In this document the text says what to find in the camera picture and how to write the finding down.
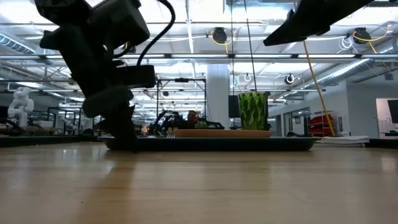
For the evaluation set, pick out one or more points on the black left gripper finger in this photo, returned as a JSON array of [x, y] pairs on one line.
[[115, 124]]

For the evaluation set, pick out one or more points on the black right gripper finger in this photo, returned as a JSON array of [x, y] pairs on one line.
[[304, 21]]

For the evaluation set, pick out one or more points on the green patterned cup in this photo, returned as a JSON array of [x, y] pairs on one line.
[[252, 112]]

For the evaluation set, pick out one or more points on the dark green tray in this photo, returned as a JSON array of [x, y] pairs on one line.
[[217, 144]]

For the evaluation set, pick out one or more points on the orange round plate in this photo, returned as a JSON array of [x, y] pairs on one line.
[[222, 133]]

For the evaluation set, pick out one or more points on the person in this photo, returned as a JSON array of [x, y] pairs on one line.
[[191, 119]]

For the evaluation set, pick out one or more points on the small green object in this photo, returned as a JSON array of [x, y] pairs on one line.
[[201, 125]]

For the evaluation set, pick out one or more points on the red storage bins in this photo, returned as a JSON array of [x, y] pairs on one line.
[[320, 124]]

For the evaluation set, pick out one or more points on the white building column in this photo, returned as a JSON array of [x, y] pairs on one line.
[[217, 93]]

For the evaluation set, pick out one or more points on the black rectangular panel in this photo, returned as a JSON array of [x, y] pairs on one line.
[[234, 106]]

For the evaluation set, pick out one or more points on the silver ceiling duct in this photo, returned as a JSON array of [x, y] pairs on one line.
[[339, 73]]

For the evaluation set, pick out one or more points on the black aluminium table frame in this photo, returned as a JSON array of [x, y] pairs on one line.
[[46, 140]]

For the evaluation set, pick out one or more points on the black background rig frame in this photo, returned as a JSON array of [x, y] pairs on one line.
[[182, 80]]

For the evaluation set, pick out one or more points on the black wall screen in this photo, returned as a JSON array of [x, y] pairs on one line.
[[393, 111]]

